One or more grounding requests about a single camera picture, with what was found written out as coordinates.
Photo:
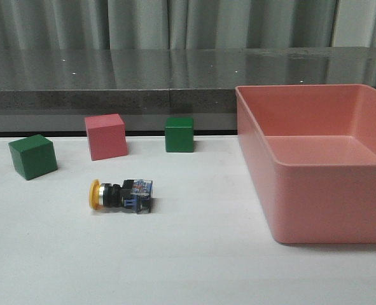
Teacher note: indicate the yellow push button switch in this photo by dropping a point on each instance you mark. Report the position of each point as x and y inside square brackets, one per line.
[134, 195]

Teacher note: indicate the right green wooden cube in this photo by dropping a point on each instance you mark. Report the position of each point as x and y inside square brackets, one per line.
[179, 135]

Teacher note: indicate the green wooden cube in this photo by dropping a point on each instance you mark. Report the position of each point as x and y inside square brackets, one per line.
[33, 156]
[179, 135]

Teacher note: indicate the pink wooden cube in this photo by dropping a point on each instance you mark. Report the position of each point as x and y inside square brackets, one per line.
[106, 136]

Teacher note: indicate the pink plastic bin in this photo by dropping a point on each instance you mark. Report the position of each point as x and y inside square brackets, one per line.
[311, 153]

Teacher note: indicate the left green wooden cube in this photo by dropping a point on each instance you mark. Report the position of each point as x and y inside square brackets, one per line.
[33, 156]

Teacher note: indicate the grey stone counter ledge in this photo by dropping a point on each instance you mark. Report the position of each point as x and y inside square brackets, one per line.
[52, 91]

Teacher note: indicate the grey curtain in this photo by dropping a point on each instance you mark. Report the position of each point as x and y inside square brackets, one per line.
[167, 25]

